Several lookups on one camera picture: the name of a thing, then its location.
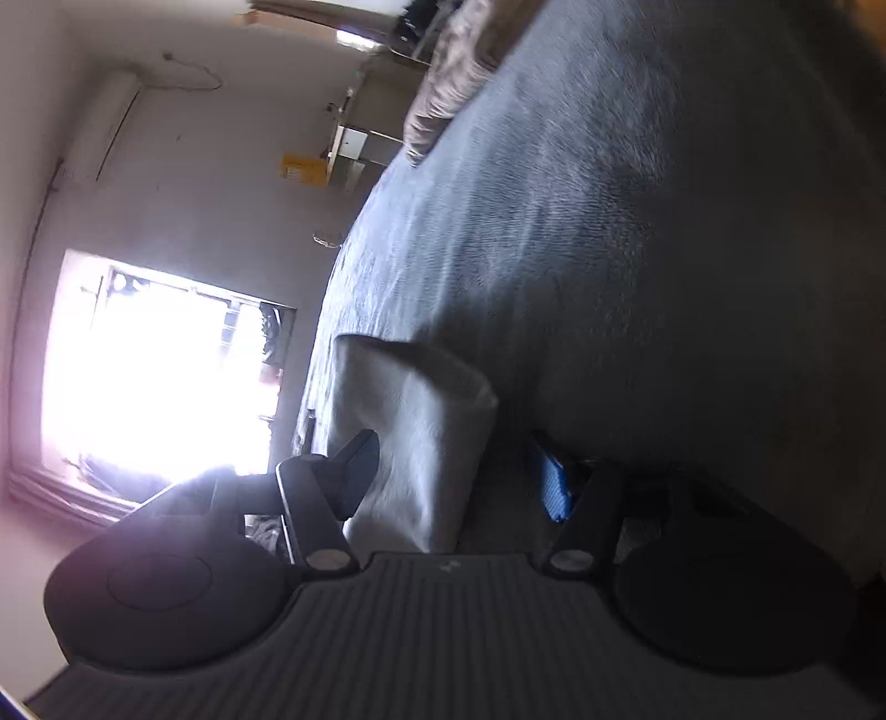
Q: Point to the yellow box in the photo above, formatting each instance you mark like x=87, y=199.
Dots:
x=302, y=168

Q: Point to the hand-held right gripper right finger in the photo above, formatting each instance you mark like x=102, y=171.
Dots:
x=556, y=495

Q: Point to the folded beige clothes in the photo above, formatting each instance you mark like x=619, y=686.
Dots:
x=450, y=90

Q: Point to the white air conditioner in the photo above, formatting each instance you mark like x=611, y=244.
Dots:
x=104, y=124

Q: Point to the bright window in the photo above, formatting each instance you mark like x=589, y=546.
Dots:
x=159, y=367

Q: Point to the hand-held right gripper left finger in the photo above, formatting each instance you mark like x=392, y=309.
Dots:
x=356, y=471

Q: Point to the light desk with drawers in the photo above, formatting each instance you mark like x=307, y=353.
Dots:
x=363, y=138

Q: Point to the cream bedpost finial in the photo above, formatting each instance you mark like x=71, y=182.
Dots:
x=327, y=240

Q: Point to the grey hoodie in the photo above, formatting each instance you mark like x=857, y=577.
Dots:
x=422, y=443

